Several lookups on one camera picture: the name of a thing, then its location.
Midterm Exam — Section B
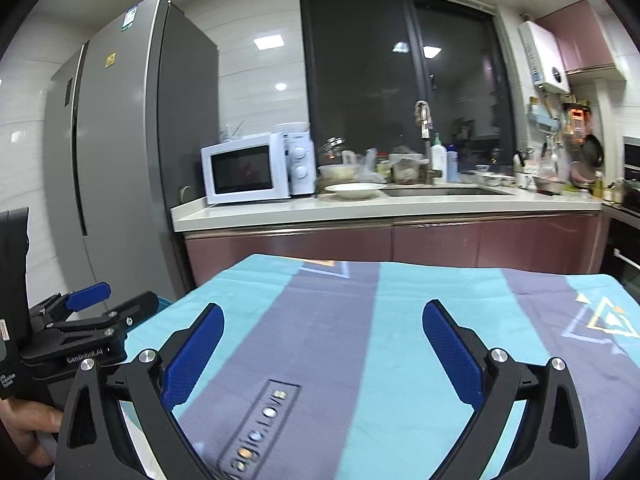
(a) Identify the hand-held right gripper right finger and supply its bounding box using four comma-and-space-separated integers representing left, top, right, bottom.
422, 300, 591, 480

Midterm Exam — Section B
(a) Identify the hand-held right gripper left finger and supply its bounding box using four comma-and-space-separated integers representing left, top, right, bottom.
54, 303, 226, 480

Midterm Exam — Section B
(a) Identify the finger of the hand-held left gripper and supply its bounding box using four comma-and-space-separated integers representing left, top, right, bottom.
49, 291, 160, 346
29, 282, 112, 332

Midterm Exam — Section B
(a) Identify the person's left hand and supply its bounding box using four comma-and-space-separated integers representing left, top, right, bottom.
0, 400, 64, 467

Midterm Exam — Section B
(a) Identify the teal and purple tablecloth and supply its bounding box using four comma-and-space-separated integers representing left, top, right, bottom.
120, 254, 640, 480

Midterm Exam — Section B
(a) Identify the kitchen counter with maroon cabinets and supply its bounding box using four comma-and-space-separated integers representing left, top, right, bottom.
171, 187, 603, 286

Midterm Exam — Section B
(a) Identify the grey refrigerator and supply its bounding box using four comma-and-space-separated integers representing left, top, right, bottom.
42, 0, 219, 311

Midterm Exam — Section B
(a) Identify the white microwave oven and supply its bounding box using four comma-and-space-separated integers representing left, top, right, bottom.
201, 131, 316, 206

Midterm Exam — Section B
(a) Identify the clear food container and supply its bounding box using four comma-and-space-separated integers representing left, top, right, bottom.
389, 152, 431, 185

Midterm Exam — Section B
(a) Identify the white plate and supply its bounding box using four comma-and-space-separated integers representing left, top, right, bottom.
324, 182, 387, 200

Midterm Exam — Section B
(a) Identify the white utensil holder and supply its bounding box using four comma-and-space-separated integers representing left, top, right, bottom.
512, 149, 535, 189

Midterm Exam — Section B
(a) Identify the white pump bottle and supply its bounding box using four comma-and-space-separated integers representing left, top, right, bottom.
430, 132, 449, 184

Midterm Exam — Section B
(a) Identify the steel kitchen faucet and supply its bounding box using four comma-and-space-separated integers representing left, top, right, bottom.
415, 105, 446, 185

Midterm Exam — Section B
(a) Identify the metal basin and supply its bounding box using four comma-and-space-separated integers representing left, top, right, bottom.
532, 176, 569, 195

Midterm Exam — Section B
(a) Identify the black built-in oven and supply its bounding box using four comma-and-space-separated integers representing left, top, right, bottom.
597, 210, 640, 307

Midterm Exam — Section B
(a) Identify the clear plastic bag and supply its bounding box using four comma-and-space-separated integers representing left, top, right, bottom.
357, 149, 386, 184

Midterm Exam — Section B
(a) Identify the pink basin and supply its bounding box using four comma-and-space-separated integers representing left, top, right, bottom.
570, 161, 597, 189

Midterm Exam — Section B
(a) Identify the rag on faucet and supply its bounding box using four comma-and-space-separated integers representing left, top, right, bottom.
414, 101, 434, 139

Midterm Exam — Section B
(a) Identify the black frying pan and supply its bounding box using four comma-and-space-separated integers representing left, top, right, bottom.
582, 134, 605, 167

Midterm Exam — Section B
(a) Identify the gas stove with pots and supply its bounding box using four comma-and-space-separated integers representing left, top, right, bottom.
622, 137, 640, 184

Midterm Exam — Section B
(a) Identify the dark sliding window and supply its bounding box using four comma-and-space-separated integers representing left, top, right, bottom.
299, 0, 518, 173

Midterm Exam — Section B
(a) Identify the pale blue wall rack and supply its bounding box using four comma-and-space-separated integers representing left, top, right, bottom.
527, 105, 561, 134

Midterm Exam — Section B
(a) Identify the white wall water heater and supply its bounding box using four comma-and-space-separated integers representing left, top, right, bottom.
517, 20, 572, 95

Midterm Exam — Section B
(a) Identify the maroon wall cabinet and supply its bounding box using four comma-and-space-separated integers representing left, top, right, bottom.
535, 0, 628, 81

